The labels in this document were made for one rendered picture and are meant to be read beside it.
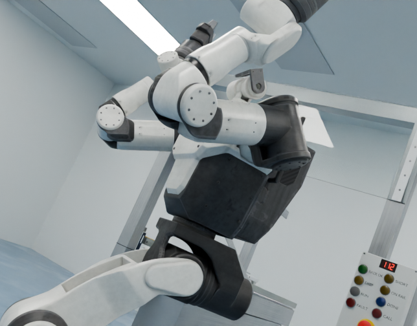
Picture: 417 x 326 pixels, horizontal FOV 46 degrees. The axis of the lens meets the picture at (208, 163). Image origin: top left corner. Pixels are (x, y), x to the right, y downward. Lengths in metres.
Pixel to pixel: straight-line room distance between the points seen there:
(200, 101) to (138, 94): 0.63
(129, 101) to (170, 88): 0.59
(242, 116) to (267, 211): 0.34
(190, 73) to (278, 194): 0.48
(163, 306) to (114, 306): 1.01
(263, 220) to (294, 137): 0.27
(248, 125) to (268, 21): 0.21
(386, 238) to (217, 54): 0.98
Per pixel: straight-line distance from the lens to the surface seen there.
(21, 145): 7.45
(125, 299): 1.16
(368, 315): 1.60
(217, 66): 0.92
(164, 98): 0.90
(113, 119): 1.42
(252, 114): 0.99
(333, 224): 5.32
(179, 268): 1.16
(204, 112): 0.88
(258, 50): 0.97
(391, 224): 1.70
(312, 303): 5.21
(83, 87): 7.87
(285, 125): 1.05
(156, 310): 2.19
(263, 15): 1.02
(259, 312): 2.71
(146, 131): 1.43
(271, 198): 1.24
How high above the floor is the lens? 0.87
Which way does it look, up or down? 11 degrees up
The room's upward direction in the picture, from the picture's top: 24 degrees clockwise
